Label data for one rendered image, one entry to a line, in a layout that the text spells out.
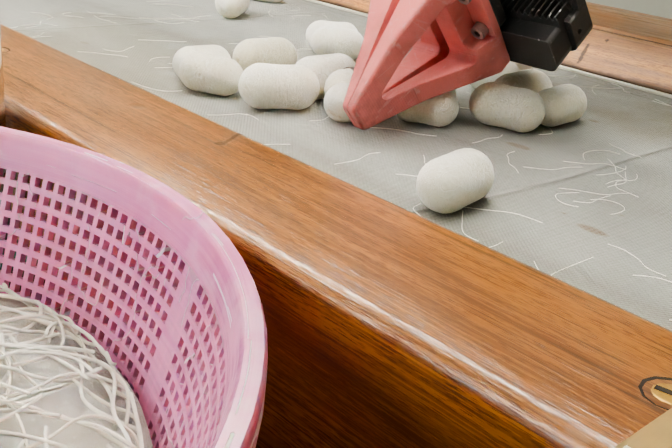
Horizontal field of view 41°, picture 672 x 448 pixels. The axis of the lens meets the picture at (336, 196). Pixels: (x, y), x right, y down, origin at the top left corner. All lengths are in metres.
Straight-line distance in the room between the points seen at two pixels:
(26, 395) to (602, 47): 0.44
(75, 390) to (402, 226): 0.09
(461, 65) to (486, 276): 0.20
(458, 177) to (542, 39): 0.11
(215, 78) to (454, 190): 0.16
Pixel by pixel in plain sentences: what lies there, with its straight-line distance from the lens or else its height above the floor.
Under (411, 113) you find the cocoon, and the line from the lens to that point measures 0.41.
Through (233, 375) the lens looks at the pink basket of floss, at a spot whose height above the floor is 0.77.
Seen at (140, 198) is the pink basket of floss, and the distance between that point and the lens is 0.25.
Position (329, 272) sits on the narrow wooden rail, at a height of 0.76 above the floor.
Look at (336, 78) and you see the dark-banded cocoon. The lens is 0.42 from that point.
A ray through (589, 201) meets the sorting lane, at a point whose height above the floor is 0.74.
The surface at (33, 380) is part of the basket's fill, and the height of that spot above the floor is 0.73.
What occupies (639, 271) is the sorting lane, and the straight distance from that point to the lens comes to 0.30.
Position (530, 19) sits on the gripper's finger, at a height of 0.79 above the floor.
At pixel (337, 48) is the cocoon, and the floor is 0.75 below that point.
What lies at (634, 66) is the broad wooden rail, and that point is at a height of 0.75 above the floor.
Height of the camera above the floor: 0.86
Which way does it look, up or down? 21 degrees down
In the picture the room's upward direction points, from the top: 5 degrees clockwise
